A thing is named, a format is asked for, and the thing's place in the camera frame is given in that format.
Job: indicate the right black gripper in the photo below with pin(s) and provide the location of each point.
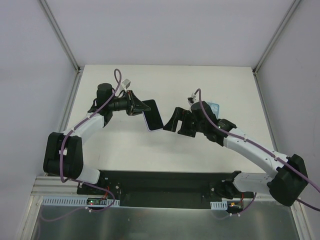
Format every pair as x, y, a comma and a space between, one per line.
187, 123

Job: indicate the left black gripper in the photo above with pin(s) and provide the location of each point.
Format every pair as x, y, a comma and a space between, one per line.
130, 103

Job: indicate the left aluminium frame post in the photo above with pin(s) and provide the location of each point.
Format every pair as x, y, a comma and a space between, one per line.
59, 34

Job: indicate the white cable duct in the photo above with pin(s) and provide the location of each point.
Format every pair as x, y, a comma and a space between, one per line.
219, 205
66, 201

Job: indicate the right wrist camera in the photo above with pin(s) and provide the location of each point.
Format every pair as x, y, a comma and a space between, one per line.
192, 99

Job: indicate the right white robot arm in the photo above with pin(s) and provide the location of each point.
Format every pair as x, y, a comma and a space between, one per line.
284, 177

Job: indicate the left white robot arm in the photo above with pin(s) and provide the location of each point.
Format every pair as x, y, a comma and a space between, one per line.
64, 150

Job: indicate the right aluminium frame post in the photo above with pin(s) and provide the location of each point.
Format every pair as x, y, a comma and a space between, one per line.
295, 4

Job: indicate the left white cable duct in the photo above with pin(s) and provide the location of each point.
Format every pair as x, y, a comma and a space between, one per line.
66, 201

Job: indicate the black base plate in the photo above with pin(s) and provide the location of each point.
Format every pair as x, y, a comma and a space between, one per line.
151, 189

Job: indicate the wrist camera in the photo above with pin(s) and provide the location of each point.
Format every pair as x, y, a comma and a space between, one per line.
192, 99
125, 84

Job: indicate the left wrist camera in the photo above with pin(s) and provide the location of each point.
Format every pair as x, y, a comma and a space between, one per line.
125, 84

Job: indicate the aluminium frame post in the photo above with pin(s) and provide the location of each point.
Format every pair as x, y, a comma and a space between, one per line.
59, 34
295, 4

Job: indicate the right white cable duct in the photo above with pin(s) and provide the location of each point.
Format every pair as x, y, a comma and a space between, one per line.
219, 205

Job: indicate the aluminium front rail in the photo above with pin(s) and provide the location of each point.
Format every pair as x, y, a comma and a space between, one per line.
52, 186

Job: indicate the phone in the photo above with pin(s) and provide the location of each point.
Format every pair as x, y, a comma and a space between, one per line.
152, 117
215, 108

